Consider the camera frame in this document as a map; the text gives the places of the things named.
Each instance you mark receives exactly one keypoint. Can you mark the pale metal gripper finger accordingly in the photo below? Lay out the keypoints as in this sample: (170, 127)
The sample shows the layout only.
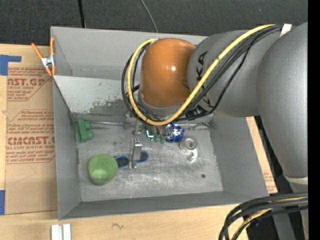
(131, 154)
(137, 151)

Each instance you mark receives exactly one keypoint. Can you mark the blue sunglasses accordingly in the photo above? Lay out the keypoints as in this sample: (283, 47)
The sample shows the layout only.
(122, 161)

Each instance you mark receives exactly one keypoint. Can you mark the green plastic cup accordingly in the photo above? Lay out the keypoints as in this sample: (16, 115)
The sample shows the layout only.
(102, 169)

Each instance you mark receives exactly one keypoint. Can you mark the blue and white ball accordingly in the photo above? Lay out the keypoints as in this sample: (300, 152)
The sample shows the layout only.
(176, 134)

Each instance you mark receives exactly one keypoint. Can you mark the grey metal bin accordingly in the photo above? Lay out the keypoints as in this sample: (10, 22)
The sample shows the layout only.
(162, 181)

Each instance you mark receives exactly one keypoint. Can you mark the clear glass thing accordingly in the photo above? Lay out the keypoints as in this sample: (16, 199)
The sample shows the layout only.
(189, 145)

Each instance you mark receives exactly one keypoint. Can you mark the green toy block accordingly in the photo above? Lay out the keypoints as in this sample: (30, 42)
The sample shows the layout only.
(83, 131)

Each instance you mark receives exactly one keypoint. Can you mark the brown cardboard board red print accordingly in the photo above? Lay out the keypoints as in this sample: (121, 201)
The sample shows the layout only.
(30, 179)

